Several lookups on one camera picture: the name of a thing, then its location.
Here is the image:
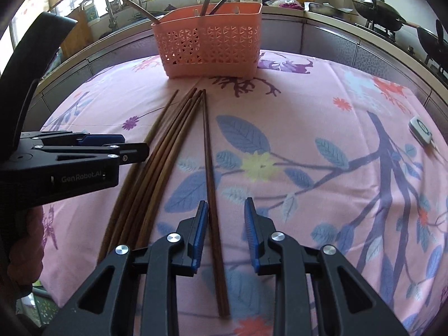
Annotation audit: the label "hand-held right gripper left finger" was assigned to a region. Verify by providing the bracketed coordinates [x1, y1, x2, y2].
[44, 200, 211, 336]

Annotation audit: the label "long brown wooden chopstick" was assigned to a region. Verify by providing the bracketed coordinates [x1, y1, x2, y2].
[202, 89, 231, 318]

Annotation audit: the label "black wok with lid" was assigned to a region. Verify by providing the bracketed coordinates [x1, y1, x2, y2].
[416, 19, 448, 65]
[352, 0, 419, 31]

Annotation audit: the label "dish soap bottle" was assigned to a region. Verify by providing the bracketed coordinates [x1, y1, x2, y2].
[86, 0, 100, 25]

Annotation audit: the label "bundle of brown chopsticks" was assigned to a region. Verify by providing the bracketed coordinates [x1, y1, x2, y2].
[97, 87, 204, 265]

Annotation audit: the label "white remote fob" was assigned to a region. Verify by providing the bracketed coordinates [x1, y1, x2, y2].
[408, 116, 435, 145]

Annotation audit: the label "person's left hand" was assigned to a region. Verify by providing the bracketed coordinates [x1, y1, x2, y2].
[7, 207, 45, 288]

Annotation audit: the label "black gas stove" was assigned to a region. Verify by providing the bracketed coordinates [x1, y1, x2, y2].
[353, 21, 448, 78]

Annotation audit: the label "chopsticks in basket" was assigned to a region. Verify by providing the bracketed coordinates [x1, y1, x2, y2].
[104, 0, 162, 25]

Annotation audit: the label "metal bowl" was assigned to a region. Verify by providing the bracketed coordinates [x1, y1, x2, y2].
[308, 2, 354, 16]

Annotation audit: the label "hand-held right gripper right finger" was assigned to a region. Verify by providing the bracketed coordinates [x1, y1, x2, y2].
[244, 197, 410, 336]

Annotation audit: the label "pink floral tablecloth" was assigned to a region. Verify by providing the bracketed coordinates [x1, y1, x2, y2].
[40, 51, 448, 336]

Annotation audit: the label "pink plastic utensil basket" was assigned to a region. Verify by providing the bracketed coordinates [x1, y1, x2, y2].
[151, 2, 263, 78]

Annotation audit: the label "wooden cutting board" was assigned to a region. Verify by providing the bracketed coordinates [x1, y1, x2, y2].
[61, 12, 93, 58]

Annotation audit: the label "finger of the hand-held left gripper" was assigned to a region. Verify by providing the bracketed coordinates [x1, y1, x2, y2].
[20, 130, 125, 148]
[10, 142, 150, 169]

